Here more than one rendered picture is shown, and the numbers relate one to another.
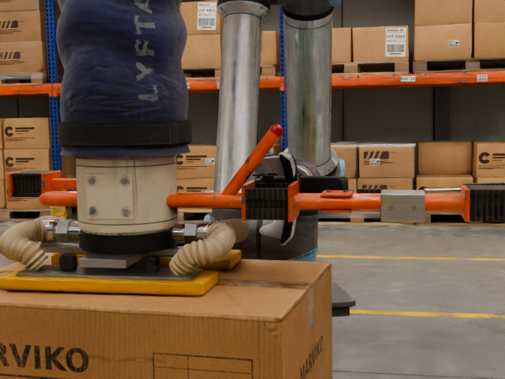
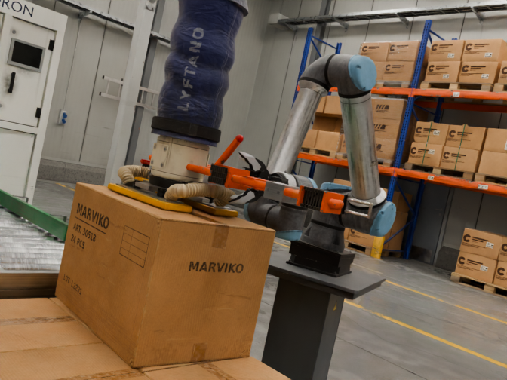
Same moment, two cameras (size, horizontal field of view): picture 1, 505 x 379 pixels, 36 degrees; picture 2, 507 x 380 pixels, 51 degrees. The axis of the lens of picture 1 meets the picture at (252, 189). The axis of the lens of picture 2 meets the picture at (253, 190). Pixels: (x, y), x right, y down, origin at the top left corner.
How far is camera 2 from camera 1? 97 cm
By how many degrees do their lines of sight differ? 34
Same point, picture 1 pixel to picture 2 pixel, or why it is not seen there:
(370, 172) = not seen: outside the picture
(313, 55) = (352, 121)
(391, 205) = (268, 188)
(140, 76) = (181, 96)
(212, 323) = (142, 215)
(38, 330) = (100, 205)
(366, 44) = not seen: outside the picture
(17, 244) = (121, 170)
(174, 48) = (206, 87)
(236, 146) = (275, 161)
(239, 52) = (296, 109)
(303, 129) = (352, 171)
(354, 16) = not seen: outside the picture
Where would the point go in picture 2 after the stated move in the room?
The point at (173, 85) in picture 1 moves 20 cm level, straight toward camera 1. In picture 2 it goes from (200, 105) to (159, 90)
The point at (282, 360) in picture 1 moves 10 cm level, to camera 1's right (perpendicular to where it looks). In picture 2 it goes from (158, 241) to (187, 251)
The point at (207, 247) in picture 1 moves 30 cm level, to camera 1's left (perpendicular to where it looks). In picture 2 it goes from (177, 187) to (109, 169)
